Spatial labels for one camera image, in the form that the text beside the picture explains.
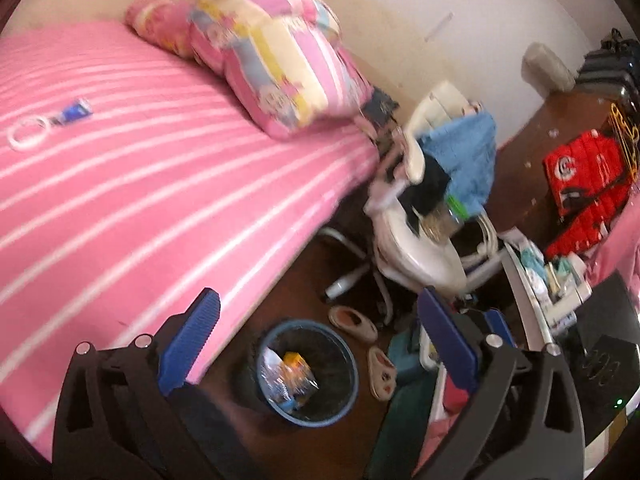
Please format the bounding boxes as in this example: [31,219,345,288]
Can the trash in bin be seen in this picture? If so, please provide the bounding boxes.
[259,348,319,413]

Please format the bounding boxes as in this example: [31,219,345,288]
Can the blue trash bin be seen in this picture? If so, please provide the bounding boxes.
[253,318,359,428]

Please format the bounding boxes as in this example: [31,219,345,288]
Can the beige slipper near bin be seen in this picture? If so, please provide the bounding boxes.
[368,347,397,402]

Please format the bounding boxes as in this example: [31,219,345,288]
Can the white office chair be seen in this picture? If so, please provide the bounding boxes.
[318,79,501,326]

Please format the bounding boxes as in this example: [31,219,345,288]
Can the beige slipper near chair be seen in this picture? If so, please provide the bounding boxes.
[328,306,378,344]

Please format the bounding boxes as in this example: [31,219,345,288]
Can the jar with green lid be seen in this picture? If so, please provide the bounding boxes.
[421,195,470,245]

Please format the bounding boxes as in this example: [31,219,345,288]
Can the pink striped bed sheet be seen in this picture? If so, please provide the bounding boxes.
[1,22,378,455]

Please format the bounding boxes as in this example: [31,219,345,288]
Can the black garment on chair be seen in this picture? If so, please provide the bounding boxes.
[399,154,450,237]

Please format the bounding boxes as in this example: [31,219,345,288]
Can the red packaging bag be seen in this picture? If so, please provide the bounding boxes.
[542,129,631,260]

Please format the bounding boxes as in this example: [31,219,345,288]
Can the blue towel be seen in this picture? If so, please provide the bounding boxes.
[418,110,497,217]

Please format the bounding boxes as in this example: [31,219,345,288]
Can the white tape roll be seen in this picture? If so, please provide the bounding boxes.
[6,116,52,152]

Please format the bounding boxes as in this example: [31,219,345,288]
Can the blue crumpled snack wrapper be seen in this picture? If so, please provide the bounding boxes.
[49,99,92,126]

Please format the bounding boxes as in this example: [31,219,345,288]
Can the pink floral pillow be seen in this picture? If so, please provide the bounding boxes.
[125,0,194,60]

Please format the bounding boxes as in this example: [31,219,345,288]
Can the striped cartoon quilt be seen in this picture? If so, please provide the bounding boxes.
[190,0,373,140]

